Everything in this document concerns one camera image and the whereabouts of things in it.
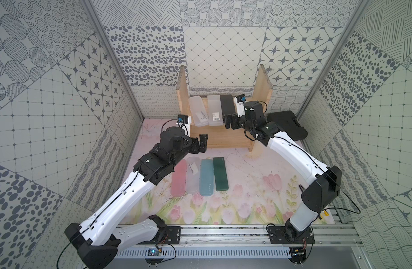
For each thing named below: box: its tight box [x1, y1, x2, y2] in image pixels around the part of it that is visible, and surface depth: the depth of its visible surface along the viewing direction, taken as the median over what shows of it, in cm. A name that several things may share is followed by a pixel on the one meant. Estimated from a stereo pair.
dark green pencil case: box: [212, 156, 229, 192], surface depth 93 cm
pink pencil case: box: [170, 159, 187, 197], surface depth 91 cm
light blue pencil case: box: [199, 158, 215, 197], surface depth 93 cm
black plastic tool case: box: [266, 110, 308, 141], surface depth 119 cm
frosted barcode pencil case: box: [207, 94, 224, 127], surface depth 83 cm
